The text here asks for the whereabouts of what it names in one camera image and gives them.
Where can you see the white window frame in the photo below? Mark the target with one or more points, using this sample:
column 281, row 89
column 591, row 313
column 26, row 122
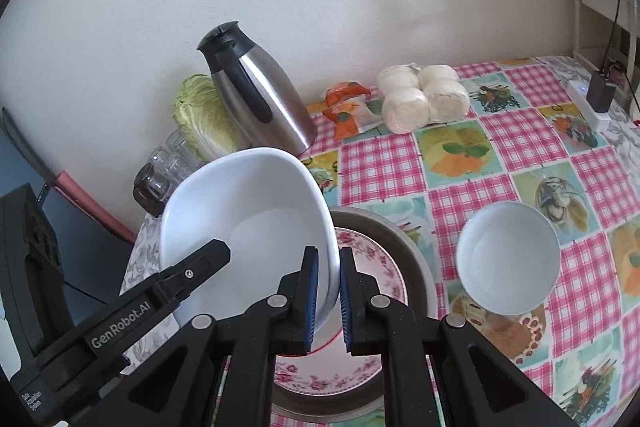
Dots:
column 582, row 7

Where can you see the napa cabbage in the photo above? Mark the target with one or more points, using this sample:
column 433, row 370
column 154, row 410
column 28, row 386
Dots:
column 205, row 117

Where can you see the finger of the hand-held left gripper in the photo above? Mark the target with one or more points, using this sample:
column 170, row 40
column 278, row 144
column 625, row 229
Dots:
column 200, row 264

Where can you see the blue panel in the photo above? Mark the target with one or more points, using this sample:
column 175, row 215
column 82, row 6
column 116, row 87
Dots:
column 75, row 257

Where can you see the pink checkered tablecloth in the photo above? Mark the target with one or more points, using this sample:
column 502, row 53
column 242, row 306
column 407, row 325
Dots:
column 575, row 307

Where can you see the pink pole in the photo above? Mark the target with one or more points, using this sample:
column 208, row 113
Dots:
column 85, row 197

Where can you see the floral plate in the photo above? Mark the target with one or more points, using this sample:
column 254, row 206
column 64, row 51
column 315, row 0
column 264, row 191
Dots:
column 370, row 257

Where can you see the white power strip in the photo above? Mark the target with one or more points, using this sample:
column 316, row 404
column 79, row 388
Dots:
column 577, row 91

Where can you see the black charger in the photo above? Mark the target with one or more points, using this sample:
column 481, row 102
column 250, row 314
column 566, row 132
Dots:
column 602, row 92

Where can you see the orange snack packet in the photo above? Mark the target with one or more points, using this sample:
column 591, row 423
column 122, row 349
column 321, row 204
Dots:
column 345, row 93
column 350, row 119

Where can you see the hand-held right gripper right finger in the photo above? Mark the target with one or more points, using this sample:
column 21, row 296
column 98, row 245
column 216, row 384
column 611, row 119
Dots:
column 346, row 307

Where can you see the stainless steel thermos jug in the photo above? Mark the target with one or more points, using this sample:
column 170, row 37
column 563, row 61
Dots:
column 270, row 107

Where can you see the stainless steel basin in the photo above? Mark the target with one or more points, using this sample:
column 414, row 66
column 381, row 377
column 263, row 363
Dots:
column 415, row 267

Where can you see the clear drinking glass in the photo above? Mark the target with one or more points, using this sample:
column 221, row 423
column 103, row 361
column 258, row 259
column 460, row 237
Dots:
column 182, row 147
column 167, row 167

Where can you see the light blue bowl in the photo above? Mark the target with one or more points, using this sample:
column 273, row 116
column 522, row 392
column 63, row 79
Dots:
column 250, row 207

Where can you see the small white bowl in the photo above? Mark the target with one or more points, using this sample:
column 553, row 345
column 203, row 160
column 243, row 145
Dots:
column 505, row 257

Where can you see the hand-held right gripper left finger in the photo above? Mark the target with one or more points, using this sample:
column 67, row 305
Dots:
column 311, row 302

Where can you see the dark pole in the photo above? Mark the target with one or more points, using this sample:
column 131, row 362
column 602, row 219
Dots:
column 20, row 137

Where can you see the glass cups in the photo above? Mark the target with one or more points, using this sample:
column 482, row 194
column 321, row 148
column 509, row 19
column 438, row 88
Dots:
column 150, row 197

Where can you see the bag of steamed buns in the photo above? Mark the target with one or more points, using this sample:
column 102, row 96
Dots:
column 425, row 102

